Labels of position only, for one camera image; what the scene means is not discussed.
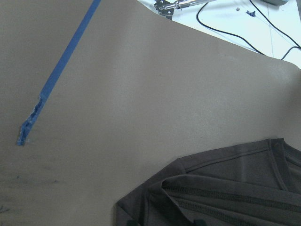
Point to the aluminium frame post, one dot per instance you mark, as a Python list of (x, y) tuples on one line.
[(166, 8)]

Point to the blue tape line lengthwise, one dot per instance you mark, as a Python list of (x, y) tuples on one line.
[(49, 85)]

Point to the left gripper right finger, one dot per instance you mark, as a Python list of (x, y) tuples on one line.
[(199, 222)]

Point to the brown t-shirt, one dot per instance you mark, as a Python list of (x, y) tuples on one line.
[(251, 184)]

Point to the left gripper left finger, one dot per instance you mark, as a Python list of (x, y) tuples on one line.
[(132, 223)]

